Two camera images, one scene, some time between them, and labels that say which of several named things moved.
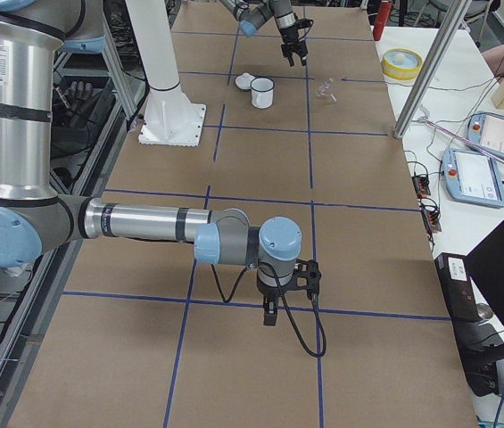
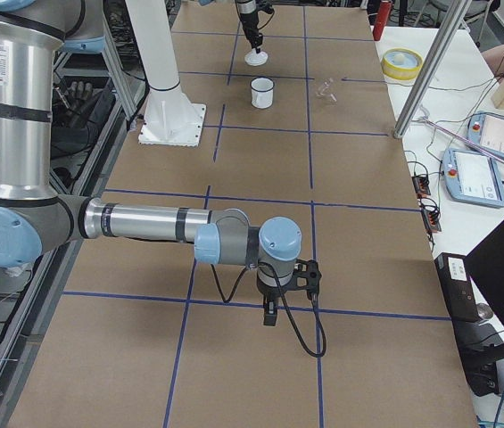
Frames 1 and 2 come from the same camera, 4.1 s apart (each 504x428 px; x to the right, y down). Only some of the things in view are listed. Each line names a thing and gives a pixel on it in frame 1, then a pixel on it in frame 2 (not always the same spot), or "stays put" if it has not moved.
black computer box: [478, 355] stays put
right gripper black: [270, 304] stays put
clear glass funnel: [322, 92] stays put
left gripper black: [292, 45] → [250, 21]
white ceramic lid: [243, 81] → [256, 57]
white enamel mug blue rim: [262, 92] stays put
